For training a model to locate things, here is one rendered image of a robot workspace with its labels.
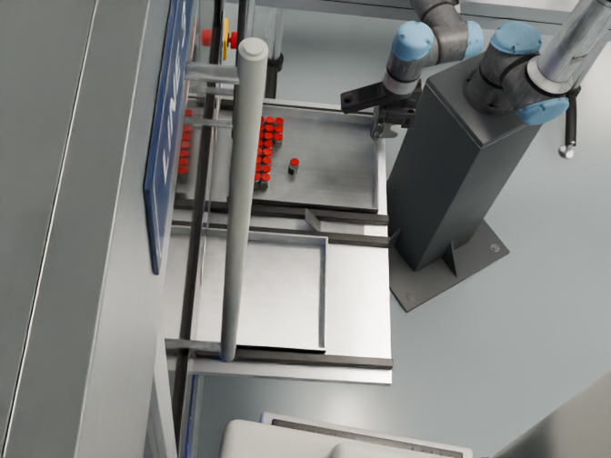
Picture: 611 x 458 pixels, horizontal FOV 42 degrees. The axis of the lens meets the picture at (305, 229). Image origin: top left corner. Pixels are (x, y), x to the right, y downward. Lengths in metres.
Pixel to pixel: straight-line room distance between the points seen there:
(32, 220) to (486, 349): 2.43
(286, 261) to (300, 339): 0.18
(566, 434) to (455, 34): 1.26
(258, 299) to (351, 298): 0.20
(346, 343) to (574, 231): 1.56
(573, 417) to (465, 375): 2.19
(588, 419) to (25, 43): 0.37
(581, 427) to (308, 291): 1.26
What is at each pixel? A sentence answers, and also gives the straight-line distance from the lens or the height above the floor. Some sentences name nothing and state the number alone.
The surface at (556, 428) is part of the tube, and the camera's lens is 0.54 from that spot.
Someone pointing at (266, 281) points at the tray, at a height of 0.88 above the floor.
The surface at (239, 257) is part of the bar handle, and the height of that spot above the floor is 1.56.
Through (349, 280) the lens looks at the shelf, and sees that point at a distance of 1.75.
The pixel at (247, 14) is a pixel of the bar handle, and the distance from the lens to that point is 1.02.
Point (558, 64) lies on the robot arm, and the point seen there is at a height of 1.10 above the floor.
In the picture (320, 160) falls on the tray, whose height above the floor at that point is 0.88.
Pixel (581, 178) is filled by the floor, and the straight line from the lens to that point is 3.22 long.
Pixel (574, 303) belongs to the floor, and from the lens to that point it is 2.94.
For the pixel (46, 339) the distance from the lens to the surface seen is 0.37.
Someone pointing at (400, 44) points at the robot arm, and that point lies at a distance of 1.64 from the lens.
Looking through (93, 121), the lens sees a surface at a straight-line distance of 0.42.
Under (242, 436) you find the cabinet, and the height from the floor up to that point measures 1.55.
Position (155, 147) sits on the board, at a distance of 0.51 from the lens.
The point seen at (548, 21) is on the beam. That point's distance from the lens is 2.93.
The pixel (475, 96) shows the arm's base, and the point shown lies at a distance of 2.18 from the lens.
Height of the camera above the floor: 2.44
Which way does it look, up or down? 61 degrees down
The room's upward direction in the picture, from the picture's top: 13 degrees clockwise
